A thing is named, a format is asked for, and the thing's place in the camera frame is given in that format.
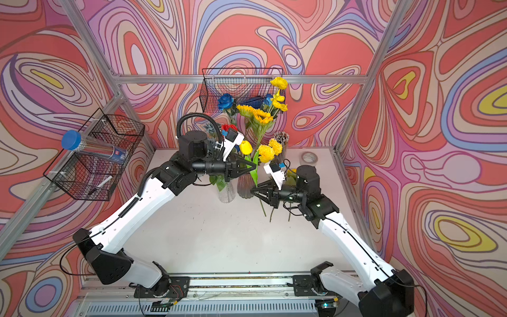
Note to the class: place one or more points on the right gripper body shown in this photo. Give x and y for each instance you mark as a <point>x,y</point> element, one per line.
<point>275,196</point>

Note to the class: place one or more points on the left wire basket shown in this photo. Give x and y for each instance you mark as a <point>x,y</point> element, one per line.
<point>76,174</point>

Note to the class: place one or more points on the tall sunflower bunch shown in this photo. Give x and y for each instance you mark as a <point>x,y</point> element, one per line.
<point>256,116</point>

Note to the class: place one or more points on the yellow carnation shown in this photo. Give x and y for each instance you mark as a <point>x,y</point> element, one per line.
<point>268,152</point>

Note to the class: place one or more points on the red rose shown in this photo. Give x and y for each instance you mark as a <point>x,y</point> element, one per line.
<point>227,127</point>

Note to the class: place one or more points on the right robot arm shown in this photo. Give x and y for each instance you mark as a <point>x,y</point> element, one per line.
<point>378,289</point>

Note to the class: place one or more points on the wire basket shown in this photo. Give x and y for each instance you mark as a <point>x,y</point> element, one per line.
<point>247,85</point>
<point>76,174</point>

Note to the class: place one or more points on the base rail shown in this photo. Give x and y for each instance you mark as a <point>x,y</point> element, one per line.
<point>226,294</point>

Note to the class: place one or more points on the clear textured glass vase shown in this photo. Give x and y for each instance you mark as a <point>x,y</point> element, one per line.
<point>227,194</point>

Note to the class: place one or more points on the yellow tulip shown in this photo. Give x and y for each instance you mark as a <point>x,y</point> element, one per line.
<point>250,154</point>

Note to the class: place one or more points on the back wire basket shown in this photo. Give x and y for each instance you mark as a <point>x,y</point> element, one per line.
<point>247,85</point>

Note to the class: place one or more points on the tall yellow flower sprig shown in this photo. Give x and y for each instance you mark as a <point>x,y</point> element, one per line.
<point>278,100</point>

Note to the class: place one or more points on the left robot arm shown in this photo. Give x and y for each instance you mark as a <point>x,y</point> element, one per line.
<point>204,149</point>

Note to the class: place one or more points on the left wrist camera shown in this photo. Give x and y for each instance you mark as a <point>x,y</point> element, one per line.
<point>232,138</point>

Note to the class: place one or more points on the clear tape roll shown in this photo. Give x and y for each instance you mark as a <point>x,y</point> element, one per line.
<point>308,158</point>

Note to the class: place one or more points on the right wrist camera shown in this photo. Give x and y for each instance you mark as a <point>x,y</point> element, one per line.
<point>276,170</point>

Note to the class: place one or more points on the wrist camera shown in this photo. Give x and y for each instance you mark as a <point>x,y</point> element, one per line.
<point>276,170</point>
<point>232,138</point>

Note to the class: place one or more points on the pink ribbed glass vase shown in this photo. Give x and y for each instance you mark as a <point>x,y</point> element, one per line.
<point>245,184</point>

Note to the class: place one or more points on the white marker pen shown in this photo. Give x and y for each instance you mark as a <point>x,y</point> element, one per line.
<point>99,186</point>

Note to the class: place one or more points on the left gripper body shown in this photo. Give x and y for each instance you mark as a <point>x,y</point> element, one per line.
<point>228,171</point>

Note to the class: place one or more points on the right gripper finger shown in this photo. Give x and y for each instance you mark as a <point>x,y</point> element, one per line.
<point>262,188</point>
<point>263,197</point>

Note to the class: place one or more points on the tube with blue cap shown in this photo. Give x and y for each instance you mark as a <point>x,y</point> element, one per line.
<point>87,145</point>

